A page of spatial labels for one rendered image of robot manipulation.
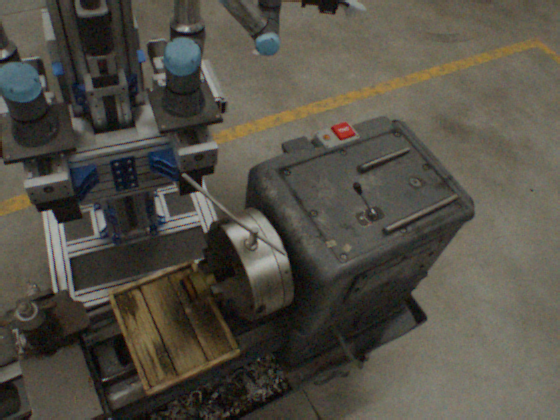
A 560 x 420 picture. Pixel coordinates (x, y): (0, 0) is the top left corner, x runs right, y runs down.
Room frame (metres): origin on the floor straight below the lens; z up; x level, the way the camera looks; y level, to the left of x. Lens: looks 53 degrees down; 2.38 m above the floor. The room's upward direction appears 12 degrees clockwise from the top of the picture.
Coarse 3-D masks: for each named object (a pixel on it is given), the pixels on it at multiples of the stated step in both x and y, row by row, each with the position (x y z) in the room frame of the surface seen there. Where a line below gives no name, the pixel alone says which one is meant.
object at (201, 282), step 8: (192, 272) 0.66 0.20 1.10; (200, 272) 0.65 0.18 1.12; (184, 280) 0.62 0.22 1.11; (192, 280) 0.62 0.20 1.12; (200, 280) 0.63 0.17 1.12; (208, 280) 0.64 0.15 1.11; (184, 288) 0.60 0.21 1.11; (192, 288) 0.60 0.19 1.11; (200, 288) 0.61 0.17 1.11; (208, 288) 0.61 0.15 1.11; (192, 296) 0.58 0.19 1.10; (200, 296) 0.59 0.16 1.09; (208, 296) 0.60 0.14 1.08
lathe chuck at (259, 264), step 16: (224, 224) 0.76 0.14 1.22; (256, 224) 0.77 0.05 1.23; (224, 240) 0.73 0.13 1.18; (240, 240) 0.71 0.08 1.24; (240, 256) 0.66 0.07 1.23; (256, 256) 0.68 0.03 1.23; (272, 256) 0.69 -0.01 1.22; (240, 272) 0.65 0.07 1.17; (256, 272) 0.64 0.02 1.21; (272, 272) 0.65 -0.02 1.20; (256, 288) 0.61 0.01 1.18; (272, 288) 0.62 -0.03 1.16; (256, 304) 0.58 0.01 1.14; (272, 304) 0.61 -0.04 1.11
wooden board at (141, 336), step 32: (128, 288) 0.65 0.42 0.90; (160, 288) 0.68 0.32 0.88; (128, 320) 0.55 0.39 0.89; (160, 320) 0.58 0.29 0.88; (192, 320) 0.60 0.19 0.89; (224, 320) 0.61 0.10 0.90; (160, 352) 0.48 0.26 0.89; (192, 352) 0.50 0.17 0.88; (224, 352) 0.52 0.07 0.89; (160, 384) 0.38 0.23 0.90
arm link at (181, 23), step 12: (180, 0) 1.35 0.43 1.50; (192, 0) 1.36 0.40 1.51; (180, 12) 1.35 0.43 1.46; (192, 12) 1.36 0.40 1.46; (180, 24) 1.35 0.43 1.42; (192, 24) 1.36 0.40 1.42; (204, 24) 1.40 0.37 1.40; (180, 36) 1.34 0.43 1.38; (192, 36) 1.35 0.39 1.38; (204, 36) 1.40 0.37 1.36
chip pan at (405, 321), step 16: (384, 320) 0.90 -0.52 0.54; (400, 320) 0.92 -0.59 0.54; (416, 320) 0.93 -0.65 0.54; (368, 336) 0.82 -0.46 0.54; (384, 336) 0.83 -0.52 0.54; (336, 352) 0.73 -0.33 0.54; (352, 352) 0.74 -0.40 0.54; (288, 368) 0.63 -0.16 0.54; (304, 368) 0.64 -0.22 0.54; (320, 368) 0.65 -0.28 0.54
